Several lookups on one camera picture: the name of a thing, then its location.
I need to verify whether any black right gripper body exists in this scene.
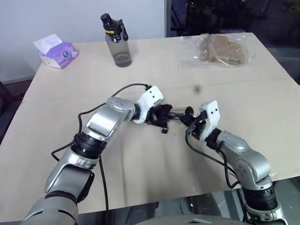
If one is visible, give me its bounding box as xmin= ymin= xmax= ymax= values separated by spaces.
xmin=190 ymin=112 xmax=208 ymax=140

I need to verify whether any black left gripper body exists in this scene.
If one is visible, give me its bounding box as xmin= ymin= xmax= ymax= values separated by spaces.
xmin=145 ymin=108 xmax=161 ymax=125

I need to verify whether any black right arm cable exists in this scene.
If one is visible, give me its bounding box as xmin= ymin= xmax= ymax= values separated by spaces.
xmin=185 ymin=116 xmax=247 ymax=225

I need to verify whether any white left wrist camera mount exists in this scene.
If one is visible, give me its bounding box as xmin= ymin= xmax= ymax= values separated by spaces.
xmin=132 ymin=85 xmax=165 ymax=124

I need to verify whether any grey bottle with black cap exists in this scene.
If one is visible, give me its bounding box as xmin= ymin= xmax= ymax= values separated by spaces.
xmin=100 ymin=13 xmax=133 ymax=68

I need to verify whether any grey window frame post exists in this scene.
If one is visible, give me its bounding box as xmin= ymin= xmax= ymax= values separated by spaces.
xmin=164 ymin=0 xmax=173 ymax=38

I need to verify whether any beige cardboard table cover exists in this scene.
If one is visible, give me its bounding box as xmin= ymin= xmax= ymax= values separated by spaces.
xmin=0 ymin=31 xmax=300 ymax=218

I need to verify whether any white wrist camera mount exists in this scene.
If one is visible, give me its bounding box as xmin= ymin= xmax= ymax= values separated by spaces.
xmin=132 ymin=85 xmax=165 ymax=124
xmin=198 ymin=100 xmax=220 ymax=142

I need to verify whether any metal cup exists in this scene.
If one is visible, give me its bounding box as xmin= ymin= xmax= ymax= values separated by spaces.
xmin=172 ymin=106 xmax=195 ymax=118

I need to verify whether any purple tissue pack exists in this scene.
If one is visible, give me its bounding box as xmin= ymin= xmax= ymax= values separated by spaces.
xmin=32 ymin=33 xmax=79 ymax=69

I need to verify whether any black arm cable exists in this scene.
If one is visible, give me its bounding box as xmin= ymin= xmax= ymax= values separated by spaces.
xmin=51 ymin=83 xmax=152 ymax=210
xmin=185 ymin=116 xmax=247 ymax=225

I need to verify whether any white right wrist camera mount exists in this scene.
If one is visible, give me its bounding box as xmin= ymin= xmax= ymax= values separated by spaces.
xmin=198 ymin=100 xmax=220 ymax=142

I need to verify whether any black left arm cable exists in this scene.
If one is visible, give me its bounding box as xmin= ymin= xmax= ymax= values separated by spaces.
xmin=51 ymin=83 xmax=152 ymax=210

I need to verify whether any dark chair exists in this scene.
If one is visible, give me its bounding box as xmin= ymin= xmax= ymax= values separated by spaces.
xmin=0 ymin=80 xmax=25 ymax=143

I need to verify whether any clear bag with brown cloth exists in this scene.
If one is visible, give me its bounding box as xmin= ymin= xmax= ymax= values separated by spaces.
xmin=179 ymin=32 xmax=256 ymax=69

